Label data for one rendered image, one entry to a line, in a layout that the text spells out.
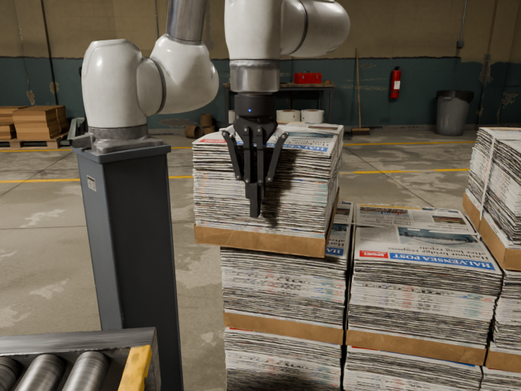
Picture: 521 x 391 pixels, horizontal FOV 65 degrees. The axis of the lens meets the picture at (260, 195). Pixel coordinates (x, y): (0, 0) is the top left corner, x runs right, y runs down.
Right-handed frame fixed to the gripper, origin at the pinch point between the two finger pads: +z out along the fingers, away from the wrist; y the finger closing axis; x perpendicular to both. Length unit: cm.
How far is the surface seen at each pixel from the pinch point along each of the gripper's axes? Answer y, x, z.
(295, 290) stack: -7.6, -5.6, 22.8
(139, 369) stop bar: 7.4, 34.0, 14.0
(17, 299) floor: 155, -81, 96
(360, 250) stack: -21.2, -9.8, 13.2
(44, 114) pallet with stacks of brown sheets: 433, -435, 45
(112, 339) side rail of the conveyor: 16.4, 27.0, 16.0
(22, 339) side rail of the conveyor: 30.1, 30.4, 16.0
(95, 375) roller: 14.8, 33.7, 16.8
